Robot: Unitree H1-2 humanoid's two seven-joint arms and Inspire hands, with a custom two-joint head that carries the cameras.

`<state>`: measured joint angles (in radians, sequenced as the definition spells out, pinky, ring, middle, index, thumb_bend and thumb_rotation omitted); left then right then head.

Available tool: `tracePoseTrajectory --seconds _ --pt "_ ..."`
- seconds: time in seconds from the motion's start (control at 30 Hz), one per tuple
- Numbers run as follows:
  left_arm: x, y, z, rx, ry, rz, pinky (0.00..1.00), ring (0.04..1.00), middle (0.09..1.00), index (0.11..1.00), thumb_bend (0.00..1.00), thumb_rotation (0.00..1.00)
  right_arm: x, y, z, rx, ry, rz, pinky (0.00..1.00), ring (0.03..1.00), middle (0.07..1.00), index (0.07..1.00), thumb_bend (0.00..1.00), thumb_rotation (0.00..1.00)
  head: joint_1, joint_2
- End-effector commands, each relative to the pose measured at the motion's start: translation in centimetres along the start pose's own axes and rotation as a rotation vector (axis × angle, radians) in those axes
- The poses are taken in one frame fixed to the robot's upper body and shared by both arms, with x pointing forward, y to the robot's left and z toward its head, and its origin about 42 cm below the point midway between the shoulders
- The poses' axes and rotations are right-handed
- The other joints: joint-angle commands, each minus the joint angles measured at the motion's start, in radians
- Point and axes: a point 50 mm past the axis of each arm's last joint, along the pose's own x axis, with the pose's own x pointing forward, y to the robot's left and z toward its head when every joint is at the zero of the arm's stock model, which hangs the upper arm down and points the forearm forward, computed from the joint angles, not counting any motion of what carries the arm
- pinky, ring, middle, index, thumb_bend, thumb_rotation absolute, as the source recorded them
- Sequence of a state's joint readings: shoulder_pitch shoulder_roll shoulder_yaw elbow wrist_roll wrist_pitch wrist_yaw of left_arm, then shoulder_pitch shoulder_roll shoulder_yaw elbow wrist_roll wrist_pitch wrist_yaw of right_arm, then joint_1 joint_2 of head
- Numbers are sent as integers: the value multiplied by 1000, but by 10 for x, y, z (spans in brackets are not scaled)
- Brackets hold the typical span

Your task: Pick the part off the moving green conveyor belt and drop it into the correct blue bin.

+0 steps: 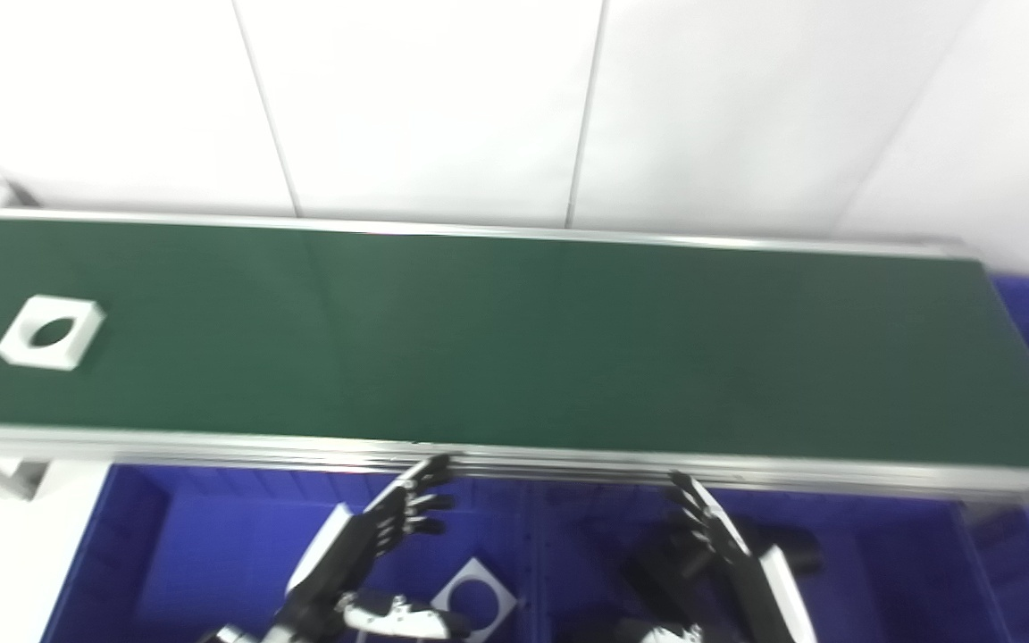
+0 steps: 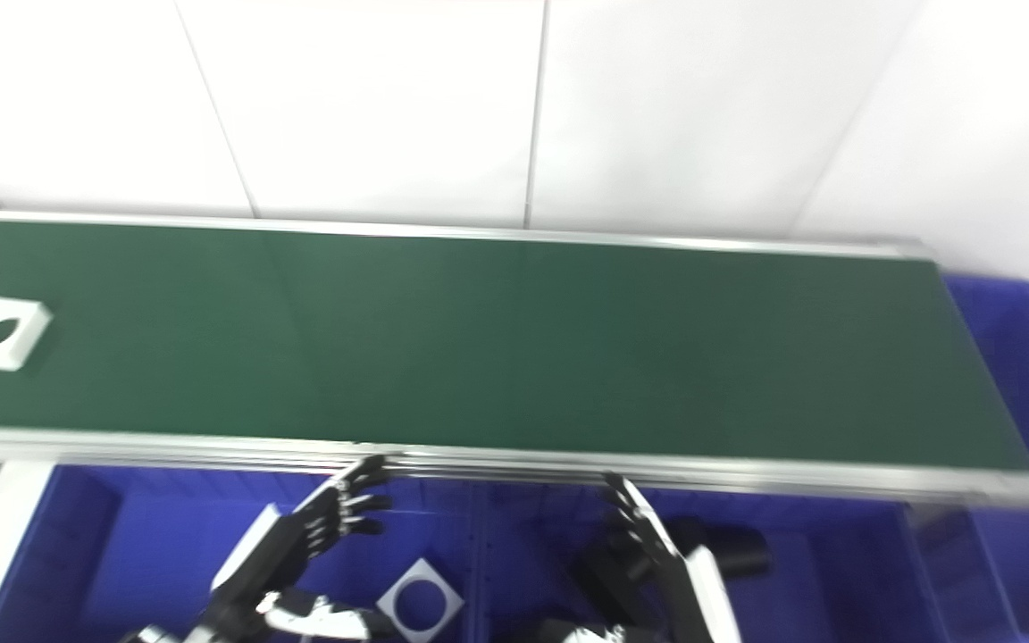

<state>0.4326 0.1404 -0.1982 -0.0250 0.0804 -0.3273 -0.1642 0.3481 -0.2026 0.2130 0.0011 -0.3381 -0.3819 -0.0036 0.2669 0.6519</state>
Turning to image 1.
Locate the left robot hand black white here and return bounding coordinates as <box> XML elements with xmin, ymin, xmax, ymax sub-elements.
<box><xmin>278</xmin><ymin>455</ymin><xmax>473</xmax><ymax>640</ymax></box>

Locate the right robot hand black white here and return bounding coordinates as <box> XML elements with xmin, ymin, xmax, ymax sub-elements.
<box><xmin>626</xmin><ymin>472</ymin><xmax>819</xmax><ymax>643</ymax></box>

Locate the white square part round hole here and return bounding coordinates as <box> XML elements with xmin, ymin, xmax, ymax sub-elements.
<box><xmin>0</xmin><ymin>295</ymin><xmax>107</xmax><ymax>372</ymax></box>
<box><xmin>430</xmin><ymin>557</ymin><xmax>518</xmax><ymax>643</ymax></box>

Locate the green conveyor belt aluminium frame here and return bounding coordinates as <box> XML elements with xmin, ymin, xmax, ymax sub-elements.
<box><xmin>0</xmin><ymin>207</ymin><xmax>1029</xmax><ymax>508</ymax></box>

